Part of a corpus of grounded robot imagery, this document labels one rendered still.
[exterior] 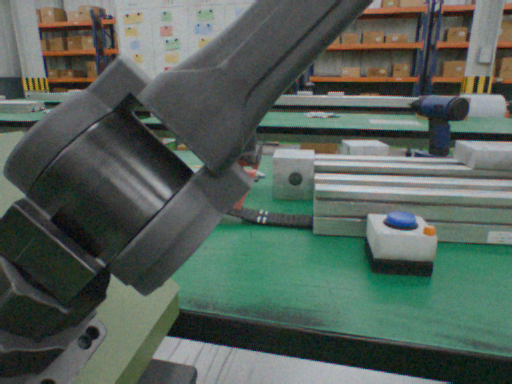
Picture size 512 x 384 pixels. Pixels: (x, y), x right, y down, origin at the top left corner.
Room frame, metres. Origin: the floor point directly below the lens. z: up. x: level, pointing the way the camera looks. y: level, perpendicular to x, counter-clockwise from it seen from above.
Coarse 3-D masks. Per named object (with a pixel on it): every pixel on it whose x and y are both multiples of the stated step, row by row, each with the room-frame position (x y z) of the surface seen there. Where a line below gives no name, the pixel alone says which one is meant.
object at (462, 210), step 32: (320, 192) 0.58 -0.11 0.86; (352, 192) 0.57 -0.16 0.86; (384, 192) 0.56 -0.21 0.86; (416, 192) 0.56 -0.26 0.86; (448, 192) 0.55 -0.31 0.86; (480, 192) 0.55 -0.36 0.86; (320, 224) 0.57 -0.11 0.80; (352, 224) 0.57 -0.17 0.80; (448, 224) 0.55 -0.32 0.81; (480, 224) 0.55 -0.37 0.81
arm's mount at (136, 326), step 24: (0, 144) 0.35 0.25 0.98; (0, 168) 0.32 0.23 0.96; (0, 192) 0.30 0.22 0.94; (0, 216) 0.28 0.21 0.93; (120, 288) 0.30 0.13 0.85; (168, 288) 0.34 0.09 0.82; (120, 312) 0.28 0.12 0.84; (144, 312) 0.29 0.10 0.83; (168, 312) 0.33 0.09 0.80; (120, 336) 0.26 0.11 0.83; (144, 336) 0.27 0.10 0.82; (96, 360) 0.23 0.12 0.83; (120, 360) 0.24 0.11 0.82; (144, 360) 0.27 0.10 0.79
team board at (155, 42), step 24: (120, 0) 3.87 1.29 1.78; (144, 0) 3.81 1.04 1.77; (168, 0) 3.75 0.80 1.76; (192, 0) 3.70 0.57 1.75; (216, 0) 3.64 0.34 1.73; (240, 0) 3.59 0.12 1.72; (120, 24) 3.88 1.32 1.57; (144, 24) 3.82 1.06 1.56; (168, 24) 3.76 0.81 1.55; (192, 24) 3.70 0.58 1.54; (216, 24) 3.65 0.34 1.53; (120, 48) 3.88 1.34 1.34; (144, 48) 3.82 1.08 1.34; (168, 48) 3.75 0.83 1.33; (192, 48) 3.70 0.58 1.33
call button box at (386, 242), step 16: (368, 224) 0.51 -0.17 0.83; (384, 224) 0.48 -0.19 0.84; (416, 224) 0.47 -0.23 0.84; (368, 240) 0.49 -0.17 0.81; (384, 240) 0.44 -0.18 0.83; (400, 240) 0.44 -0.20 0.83; (416, 240) 0.44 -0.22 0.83; (432, 240) 0.44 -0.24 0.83; (368, 256) 0.48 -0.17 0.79; (384, 256) 0.44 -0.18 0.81; (400, 256) 0.44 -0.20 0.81; (416, 256) 0.44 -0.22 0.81; (432, 256) 0.44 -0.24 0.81; (384, 272) 0.44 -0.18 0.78; (400, 272) 0.44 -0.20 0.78; (416, 272) 0.44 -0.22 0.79; (432, 272) 0.44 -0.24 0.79
